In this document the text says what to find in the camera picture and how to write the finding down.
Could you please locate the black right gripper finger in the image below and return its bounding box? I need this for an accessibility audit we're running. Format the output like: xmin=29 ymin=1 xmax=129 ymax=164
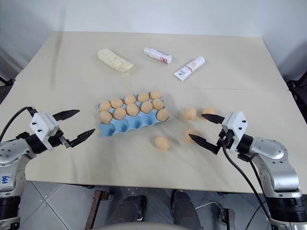
xmin=201 ymin=113 xmax=226 ymax=125
xmin=188 ymin=133 xmax=220 ymax=155

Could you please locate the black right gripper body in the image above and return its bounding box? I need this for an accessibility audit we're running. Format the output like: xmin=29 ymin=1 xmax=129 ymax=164
xmin=215 ymin=128 xmax=237 ymax=151

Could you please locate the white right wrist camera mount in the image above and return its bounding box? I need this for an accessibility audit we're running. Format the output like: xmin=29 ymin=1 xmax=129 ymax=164
xmin=221 ymin=111 xmax=248 ymax=153

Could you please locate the beige table cover sheet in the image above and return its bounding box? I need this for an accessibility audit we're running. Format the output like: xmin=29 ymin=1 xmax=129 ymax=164
xmin=14 ymin=31 xmax=290 ymax=92
xmin=0 ymin=80 xmax=307 ymax=194

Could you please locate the black frame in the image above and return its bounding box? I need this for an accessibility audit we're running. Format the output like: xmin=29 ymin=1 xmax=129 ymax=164
xmin=286 ymin=78 xmax=307 ymax=118

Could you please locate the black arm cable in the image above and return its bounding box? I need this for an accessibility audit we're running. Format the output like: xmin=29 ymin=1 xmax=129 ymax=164
xmin=222 ymin=141 xmax=276 ymax=230
xmin=0 ymin=106 xmax=38 ymax=143
xmin=248 ymin=159 xmax=273 ymax=216

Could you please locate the small white bottle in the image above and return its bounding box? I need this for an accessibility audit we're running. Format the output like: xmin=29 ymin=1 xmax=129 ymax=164
xmin=143 ymin=46 xmax=173 ymax=65

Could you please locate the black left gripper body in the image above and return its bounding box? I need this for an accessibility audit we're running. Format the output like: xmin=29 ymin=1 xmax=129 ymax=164
xmin=48 ymin=128 xmax=72 ymax=149

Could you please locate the pale yellow wrapped block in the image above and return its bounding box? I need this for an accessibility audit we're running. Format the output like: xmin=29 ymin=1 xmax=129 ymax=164
xmin=96 ymin=48 xmax=135 ymax=75

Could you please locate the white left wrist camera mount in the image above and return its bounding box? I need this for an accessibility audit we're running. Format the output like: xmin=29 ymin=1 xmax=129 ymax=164
xmin=29 ymin=112 xmax=60 ymax=151

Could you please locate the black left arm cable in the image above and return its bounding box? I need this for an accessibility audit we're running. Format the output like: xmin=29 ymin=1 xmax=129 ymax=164
xmin=0 ymin=106 xmax=38 ymax=143

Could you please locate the rusty metal table leg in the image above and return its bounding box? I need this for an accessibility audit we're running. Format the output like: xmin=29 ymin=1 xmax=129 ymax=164
xmin=222 ymin=208 xmax=236 ymax=230
xmin=84 ymin=190 xmax=107 ymax=230

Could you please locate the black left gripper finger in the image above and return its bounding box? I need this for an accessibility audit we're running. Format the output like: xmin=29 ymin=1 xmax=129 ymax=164
xmin=68 ymin=128 xmax=96 ymax=148
xmin=52 ymin=109 xmax=81 ymax=122

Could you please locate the white cream tube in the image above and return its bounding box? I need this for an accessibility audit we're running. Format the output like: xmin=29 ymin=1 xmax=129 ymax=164
xmin=173 ymin=56 xmax=206 ymax=82

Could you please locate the black stand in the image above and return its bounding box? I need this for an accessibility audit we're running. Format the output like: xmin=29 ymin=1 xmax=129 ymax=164
xmin=0 ymin=75 xmax=15 ymax=88

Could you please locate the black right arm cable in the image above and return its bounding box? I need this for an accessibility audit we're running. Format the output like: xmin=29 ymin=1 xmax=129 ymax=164
xmin=222 ymin=141 xmax=276 ymax=230
xmin=248 ymin=159 xmax=273 ymax=216

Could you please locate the dark rounded shape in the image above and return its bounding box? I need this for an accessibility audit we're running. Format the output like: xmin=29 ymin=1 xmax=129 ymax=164
xmin=172 ymin=190 xmax=200 ymax=228
xmin=112 ymin=195 xmax=147 ymax=227

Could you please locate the blue egg tray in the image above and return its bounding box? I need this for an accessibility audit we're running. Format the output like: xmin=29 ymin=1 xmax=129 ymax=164
xmin=98 ymin=93 xmax=170 ymax=138

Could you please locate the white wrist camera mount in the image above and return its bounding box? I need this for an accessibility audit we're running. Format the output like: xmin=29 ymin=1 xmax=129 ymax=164
xmin=221 ymin=111 xmax=248 ymax=153
xmin=29 ymin=112 xmax=60 ymax=151

